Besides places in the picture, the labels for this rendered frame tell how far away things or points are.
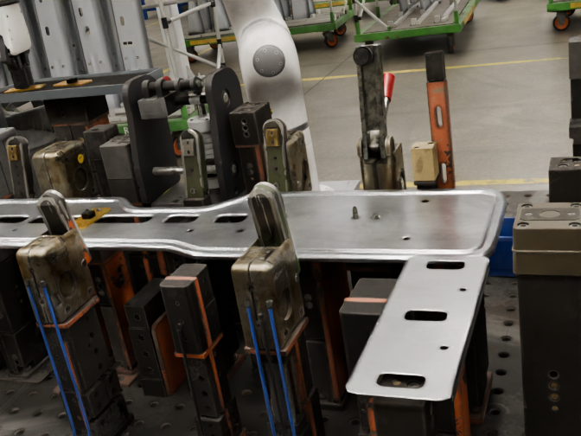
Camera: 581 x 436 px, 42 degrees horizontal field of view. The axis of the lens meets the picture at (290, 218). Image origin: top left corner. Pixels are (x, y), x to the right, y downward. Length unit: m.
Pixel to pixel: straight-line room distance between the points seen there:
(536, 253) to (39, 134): 3.46
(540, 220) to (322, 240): 0.30
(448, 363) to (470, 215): 0.36
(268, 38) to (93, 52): 4.24
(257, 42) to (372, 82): 0.42
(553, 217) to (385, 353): 0.26
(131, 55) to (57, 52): 0.58
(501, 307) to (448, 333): 0.65
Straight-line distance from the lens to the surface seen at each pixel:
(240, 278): 0.91
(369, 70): 1.19
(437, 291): 0.88
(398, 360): 0.76
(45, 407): 1.42
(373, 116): 1.20
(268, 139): 1.27
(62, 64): 5.89
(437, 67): 1.16
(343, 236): 1.04
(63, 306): 1.13
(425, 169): 1.17
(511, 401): 1.21
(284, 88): 1.60
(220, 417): 1.13
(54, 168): 1.48
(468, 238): 1.00
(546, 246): 0.88
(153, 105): 1.36
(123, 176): 1.45
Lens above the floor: 1.42
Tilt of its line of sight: 21 degrees down
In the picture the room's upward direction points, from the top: 10 degrees counter-clockwise
